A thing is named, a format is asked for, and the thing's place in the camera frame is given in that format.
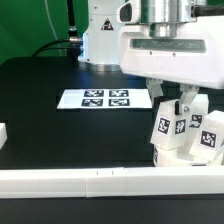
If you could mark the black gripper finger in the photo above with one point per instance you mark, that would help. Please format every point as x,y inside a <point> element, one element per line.
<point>189,92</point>
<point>155,90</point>

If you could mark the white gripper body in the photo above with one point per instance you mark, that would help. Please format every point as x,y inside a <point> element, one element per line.
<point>195,56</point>

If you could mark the white round stool seat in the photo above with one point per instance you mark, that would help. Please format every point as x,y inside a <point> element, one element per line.
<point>181,157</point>

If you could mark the white sheet with tags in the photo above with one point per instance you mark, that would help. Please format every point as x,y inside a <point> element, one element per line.
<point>105,99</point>

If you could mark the white front barrier rail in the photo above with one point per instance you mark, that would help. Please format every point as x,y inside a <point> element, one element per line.
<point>102,182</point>

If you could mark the white barrier rail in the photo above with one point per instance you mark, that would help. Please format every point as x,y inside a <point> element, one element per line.
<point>3,134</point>
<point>102,182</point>

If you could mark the white left barrier rail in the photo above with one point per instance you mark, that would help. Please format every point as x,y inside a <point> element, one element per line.
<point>3,134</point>

